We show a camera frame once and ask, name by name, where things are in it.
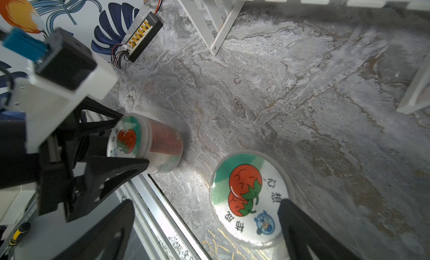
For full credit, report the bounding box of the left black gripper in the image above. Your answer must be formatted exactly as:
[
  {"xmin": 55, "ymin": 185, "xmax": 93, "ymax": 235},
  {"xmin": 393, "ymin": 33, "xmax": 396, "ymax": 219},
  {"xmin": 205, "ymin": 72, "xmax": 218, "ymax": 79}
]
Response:
[{"xmin": 1, "ymin": 97, "xmax": 150, "ymax": 260}]

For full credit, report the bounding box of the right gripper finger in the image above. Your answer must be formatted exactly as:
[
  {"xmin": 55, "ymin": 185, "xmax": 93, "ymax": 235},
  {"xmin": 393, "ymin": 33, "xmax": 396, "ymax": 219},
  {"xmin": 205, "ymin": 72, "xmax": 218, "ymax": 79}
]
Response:
[{"xmin": 278, "ymin": 198, "xmax": 359, "ymax": 260}]

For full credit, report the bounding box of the jar with tomato lid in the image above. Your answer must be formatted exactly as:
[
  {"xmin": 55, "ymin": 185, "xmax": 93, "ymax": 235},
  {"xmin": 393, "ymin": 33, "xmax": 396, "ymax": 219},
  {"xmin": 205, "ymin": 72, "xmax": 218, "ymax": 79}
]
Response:
[{"xmin": 106, "ymin": 113, "xmax": 183, "ymax": 174}]

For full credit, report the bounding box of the white slatted wooden shelf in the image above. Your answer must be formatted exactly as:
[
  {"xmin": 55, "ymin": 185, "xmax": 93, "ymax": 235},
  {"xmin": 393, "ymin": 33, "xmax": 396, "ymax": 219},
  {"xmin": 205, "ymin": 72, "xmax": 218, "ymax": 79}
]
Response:
[{"xmin": 172, "ymin": 0, "xmax": 430, "ymax": 115}]

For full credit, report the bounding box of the jar with strawberry lid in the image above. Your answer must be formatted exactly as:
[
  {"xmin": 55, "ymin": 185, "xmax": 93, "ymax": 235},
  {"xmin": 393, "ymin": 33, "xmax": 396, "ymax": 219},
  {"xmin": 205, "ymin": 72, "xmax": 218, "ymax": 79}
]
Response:
[{"xmin": 209, "ymin": 150, "xmax": 295, "ymax": 248}]

